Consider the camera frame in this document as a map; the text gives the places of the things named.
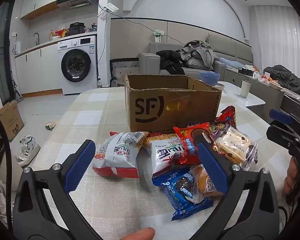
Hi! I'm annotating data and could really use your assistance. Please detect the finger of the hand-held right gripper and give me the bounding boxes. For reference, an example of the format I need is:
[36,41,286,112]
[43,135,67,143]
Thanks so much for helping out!
[266,125,300,153]
[269,109,300,133]

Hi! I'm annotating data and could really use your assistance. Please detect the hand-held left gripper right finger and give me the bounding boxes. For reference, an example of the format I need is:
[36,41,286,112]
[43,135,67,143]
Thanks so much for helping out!
[192,142,282,240]

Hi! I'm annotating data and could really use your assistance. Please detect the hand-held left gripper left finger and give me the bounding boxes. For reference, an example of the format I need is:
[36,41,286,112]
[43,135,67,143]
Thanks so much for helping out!
[12,139,101,240]

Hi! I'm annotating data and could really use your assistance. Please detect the clear orange bread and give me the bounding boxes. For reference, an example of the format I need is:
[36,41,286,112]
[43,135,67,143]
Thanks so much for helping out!
[187,164,227,204]

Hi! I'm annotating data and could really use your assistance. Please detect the clear sandwich cake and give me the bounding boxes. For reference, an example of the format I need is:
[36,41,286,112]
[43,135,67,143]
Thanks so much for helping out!
[214,126,259,167]

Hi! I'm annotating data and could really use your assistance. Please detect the red chocolate cookie packet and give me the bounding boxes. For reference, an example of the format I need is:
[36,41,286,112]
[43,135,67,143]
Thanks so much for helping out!
[174,122,217,165]

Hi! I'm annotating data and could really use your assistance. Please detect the blue chocolate cookie packet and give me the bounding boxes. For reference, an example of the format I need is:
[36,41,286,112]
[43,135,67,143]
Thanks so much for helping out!
[152,167,213,221]

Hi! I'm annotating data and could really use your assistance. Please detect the purple candy packet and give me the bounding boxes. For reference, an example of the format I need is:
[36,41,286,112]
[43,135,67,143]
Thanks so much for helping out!
[210,120,232,134]

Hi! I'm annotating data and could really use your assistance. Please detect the white red snack bag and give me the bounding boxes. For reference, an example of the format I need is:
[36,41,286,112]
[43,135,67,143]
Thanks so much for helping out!
[92,131,150,179]

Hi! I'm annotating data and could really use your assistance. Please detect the white noodle snack packet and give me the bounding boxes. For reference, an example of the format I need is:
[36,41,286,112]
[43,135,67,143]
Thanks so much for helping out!
[136,133,203,188]

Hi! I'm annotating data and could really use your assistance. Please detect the red snack packet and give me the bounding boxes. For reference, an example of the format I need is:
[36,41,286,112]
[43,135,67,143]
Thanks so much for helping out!
[214,105,237,128]

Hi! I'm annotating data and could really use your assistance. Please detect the brown cardboard box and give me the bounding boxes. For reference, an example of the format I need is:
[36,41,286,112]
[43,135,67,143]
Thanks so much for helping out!
[124,74,222,132]

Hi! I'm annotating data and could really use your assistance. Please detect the person's right hand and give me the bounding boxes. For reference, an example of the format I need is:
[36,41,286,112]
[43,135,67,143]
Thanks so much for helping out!
[283,157,296,195]

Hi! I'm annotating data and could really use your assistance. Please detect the person's left hand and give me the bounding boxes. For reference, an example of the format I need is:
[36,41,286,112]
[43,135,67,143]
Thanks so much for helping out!
[116,227,156,240]

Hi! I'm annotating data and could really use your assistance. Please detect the grey side cabinet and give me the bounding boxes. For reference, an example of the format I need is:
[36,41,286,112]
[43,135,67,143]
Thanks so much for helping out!
[224,69,285,120]

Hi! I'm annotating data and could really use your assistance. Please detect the white coffee table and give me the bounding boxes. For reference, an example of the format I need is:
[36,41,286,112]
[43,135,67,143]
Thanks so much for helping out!
[220,81,265,115]

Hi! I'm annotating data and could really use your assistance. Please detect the black padded coat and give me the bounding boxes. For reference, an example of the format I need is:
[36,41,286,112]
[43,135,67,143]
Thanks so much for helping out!
[263,65,300,100]

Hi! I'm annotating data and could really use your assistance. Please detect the cream cup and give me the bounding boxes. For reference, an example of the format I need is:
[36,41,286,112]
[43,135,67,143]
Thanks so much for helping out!
[240,80,251,98]

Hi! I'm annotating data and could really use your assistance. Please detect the checkered tablecloth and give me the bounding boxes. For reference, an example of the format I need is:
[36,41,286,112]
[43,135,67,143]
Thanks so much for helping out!
[12,86,294,240]

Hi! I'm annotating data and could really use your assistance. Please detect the white green sneaker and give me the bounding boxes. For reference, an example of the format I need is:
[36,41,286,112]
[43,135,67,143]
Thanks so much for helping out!
[17,135,41,167]

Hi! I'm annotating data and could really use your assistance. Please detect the small black box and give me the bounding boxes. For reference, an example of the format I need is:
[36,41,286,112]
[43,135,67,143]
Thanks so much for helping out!
[238,66,254,77]

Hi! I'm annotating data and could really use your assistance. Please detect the light blue pillow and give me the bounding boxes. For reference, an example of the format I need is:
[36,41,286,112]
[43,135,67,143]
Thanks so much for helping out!
[219,57,240,67]

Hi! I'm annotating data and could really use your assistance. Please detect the flat cardboard box on floor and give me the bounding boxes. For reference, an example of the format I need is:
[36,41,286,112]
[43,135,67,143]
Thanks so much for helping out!
[0,100,25,142]

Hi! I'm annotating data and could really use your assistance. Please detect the white curtain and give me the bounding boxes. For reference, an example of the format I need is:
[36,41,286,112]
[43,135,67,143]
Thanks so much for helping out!
[250,5,300,70]

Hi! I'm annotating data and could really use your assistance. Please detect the stack of blue bowls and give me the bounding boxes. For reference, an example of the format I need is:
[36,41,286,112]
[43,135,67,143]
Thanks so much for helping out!
[199,71,220,85]

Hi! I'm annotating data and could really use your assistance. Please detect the floor mop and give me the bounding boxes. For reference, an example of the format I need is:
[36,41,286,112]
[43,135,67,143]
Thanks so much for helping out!
[11,72,24,103]

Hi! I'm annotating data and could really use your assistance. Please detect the white washing machine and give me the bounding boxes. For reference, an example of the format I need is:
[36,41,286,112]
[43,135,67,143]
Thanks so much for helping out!
[57,35,98,95]

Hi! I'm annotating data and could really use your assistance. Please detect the white lower kitchen cabinets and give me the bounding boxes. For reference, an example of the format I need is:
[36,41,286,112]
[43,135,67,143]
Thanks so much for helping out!
[14,44,64,98]

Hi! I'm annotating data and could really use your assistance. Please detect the pile of grey clothes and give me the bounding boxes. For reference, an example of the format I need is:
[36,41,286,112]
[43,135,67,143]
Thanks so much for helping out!
[179,40,220,71]

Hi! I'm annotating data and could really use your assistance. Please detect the black jacket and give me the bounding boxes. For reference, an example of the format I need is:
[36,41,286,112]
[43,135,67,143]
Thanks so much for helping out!
[156,50,186,75]

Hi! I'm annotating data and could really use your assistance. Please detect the grey sofa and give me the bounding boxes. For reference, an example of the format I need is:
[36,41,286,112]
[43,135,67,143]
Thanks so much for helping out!
[139,34,254,82]

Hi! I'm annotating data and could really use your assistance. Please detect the group of packets on counter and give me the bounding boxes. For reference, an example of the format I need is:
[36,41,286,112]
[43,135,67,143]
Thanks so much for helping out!
[49,28,71,38]

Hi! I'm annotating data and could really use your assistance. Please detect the black pressure cooker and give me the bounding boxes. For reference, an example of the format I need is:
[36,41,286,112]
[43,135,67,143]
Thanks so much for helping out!
[69,22,86,35]

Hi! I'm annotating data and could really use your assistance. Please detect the black framed door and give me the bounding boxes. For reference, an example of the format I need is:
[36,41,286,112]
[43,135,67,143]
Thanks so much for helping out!
[0,0,17,99]

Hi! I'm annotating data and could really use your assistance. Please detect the steel range hood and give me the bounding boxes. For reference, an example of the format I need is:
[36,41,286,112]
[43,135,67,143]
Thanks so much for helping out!
[56,0,100,10]

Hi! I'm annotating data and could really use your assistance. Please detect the white wall router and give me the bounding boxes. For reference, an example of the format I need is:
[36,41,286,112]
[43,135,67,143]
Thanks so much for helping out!
[97,3,120,20]

